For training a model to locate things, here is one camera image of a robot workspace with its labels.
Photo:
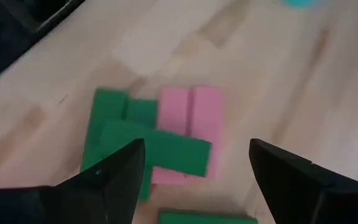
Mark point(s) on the pink wooden block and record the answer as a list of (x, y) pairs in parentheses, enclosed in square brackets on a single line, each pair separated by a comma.
[(207, 109), (174, 109)]

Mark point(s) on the green wooden block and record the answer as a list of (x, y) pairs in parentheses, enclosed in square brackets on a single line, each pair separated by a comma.
[(141, 112), (207, 217), (104, 105), (166, 149)]

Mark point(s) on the black metal table frame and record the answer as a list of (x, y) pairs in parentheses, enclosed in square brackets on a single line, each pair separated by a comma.
[(42, 15)]

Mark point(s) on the green translucent plastic bin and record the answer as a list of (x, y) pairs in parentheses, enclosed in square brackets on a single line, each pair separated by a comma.
[(300, 2)]

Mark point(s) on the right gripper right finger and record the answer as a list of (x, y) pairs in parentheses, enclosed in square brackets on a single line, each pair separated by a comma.
[(306, 193)]

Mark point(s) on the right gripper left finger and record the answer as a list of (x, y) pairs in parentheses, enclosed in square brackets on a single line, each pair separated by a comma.
[(73, 199)]

